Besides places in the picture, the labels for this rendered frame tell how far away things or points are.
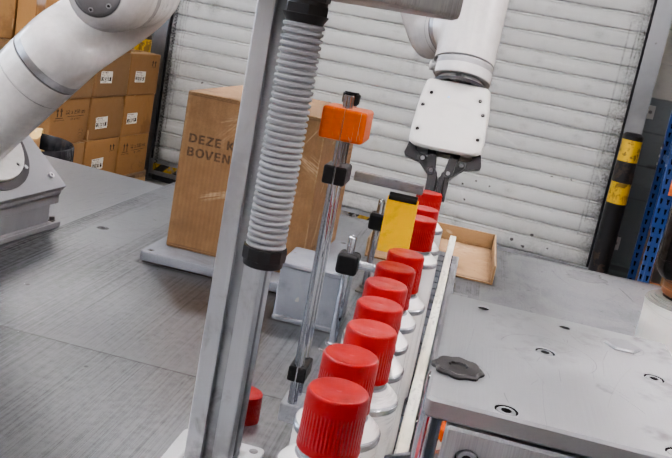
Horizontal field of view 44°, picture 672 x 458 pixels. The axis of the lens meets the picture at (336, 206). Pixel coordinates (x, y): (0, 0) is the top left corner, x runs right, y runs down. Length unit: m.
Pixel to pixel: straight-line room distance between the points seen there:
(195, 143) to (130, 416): 0.60
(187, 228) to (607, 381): 1.13
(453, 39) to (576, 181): 4.03
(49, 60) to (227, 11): 4.39
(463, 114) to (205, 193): 0.49
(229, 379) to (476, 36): 0.60
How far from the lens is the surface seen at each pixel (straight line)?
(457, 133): 1.14
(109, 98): 4.96
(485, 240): 1.96
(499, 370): 0.35
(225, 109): 1.39
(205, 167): 1.41
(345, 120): 0.75
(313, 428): 0.43
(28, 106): 1.35
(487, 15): 1.18
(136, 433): 0.90
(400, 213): 0.79
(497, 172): 5.18
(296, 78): 0.61
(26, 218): 1.49
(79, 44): 1.32
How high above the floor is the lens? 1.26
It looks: 12 degrees down
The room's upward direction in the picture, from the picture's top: 11 degrees clockwise
